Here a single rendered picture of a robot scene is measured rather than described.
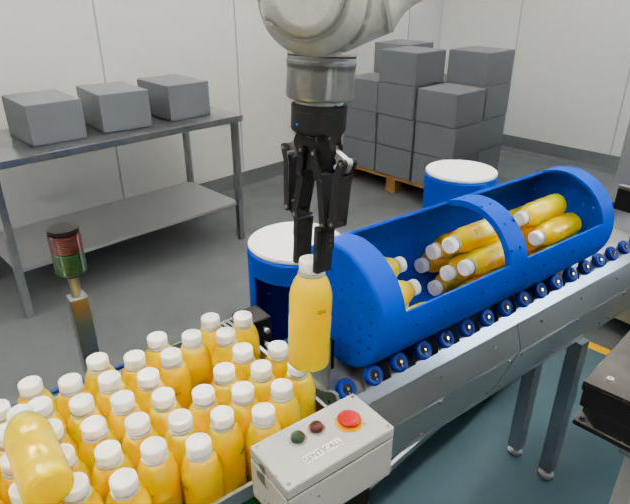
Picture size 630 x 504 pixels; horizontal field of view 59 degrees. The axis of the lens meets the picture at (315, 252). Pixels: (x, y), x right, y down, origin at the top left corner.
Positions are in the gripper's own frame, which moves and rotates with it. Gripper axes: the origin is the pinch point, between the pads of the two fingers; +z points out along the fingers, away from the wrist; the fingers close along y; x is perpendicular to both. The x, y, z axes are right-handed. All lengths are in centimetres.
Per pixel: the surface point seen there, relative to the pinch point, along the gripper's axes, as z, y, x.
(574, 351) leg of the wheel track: 68, 5, -125
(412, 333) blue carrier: 28.3, 4.3, -32.5
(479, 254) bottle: 20, 10, -62
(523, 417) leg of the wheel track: 106, 19, -128
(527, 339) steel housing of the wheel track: 46, 2, -80
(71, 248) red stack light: 15, 54, 17
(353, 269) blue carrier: 14.8, 13.4, -23.0
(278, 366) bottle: 31.5, 15.1, -6.1
